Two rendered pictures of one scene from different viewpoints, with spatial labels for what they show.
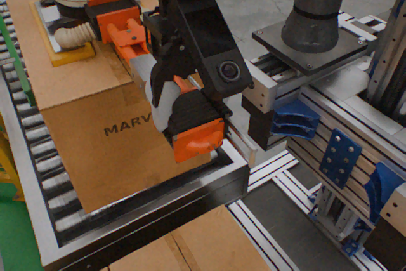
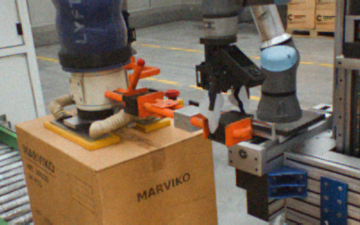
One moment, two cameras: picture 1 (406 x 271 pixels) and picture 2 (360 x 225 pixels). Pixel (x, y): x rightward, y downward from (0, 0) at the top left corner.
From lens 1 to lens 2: 0.71 m
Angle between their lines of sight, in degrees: 28
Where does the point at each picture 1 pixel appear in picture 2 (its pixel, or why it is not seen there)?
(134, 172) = not seen: outside the picture
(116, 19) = (149, 99)
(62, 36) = (101, 124)
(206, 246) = not seen: outside the picture
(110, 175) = not seen: outside the picture
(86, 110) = (127, 173)
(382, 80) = (345, 134)
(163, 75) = (216, 88)
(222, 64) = (251, 69)
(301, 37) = (273, 112)
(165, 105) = (217, 110)
